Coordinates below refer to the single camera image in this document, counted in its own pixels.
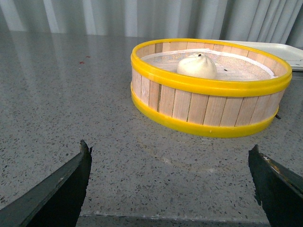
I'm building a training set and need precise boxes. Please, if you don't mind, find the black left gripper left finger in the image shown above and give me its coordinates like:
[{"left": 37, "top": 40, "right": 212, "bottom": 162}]
[{"left": 0, "top": 140, "right": 92, "bottom": 227}]

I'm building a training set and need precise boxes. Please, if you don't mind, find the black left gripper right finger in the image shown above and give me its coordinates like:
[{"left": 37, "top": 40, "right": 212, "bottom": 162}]
[{"left": 248, "top": 145, "right": 303, "bottom": 227}]

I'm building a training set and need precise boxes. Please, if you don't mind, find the white steamed bun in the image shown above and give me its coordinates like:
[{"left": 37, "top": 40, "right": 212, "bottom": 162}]
[{"left": 177, "top": 53, "right": 217, "bottom": 79}]

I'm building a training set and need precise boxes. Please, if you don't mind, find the white bear print tray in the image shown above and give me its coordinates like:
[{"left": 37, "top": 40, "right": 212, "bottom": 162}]
[{"left": 225, "top": 41, "right": 303, "bottom": 72}]

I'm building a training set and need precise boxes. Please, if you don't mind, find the wooden steamer with yellow rims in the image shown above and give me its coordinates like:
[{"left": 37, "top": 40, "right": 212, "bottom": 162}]
[{"left": 131, "top": 38, "right": 292, "bottom": 138}]

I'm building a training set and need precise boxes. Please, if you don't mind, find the white steamer cloth liner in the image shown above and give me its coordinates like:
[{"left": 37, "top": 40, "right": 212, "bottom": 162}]
[{"left": 142, "top": 49, "right": 276, "bottom": 81}]

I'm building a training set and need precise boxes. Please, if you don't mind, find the grey pleated curtain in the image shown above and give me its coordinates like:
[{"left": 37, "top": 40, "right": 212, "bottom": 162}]
[{"left": 0, "top": 0, "right": 303, "bottom": 47}]

